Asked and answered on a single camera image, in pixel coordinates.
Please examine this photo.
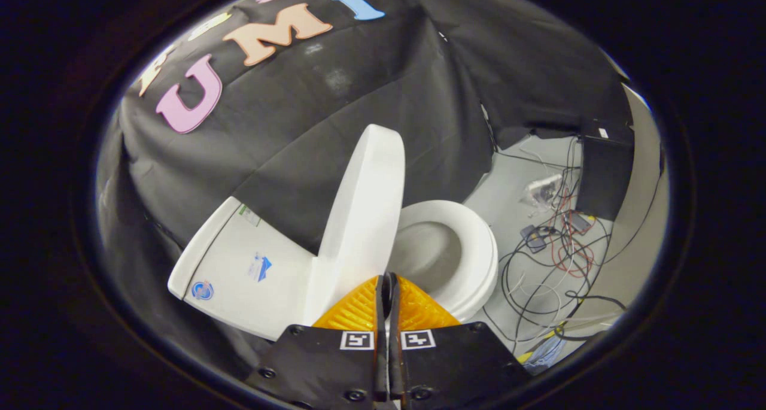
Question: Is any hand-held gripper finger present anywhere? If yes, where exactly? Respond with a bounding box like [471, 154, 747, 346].
[389, 272, 533, 410]
[245, 272, 390, 410]

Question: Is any white toilet lid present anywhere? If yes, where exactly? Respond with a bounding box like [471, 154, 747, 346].
[302, 124, 406, 328]

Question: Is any white toilet bowl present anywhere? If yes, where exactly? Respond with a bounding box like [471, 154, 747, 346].
[390, 221, 465, 298]

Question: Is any blue cloth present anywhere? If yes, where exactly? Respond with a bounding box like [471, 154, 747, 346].
[525, 336, 567, 373]

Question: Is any small grey adapter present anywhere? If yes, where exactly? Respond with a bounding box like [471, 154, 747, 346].
[519, 224, 549, 254]

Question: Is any clear plastic bag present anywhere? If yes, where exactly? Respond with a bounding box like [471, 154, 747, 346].
[519, 174, 565, 211]

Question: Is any black backdrop cloth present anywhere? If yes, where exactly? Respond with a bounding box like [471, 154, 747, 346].
[96, 0, 635, 387]

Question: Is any black box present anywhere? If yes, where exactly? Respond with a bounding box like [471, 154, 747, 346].
[576, 120, 635, 222]

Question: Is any tangle of black cables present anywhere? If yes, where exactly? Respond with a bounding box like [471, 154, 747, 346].
[479, 136, 629, 358]

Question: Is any red cable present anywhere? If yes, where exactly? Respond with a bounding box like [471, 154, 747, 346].
[549, 186, 597, 279]

